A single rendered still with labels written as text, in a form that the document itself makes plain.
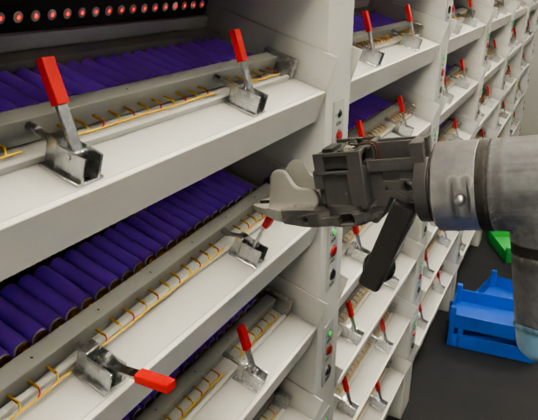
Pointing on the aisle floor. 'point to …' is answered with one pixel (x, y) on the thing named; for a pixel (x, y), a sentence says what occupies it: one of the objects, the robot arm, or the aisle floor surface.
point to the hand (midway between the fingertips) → (269, 210)
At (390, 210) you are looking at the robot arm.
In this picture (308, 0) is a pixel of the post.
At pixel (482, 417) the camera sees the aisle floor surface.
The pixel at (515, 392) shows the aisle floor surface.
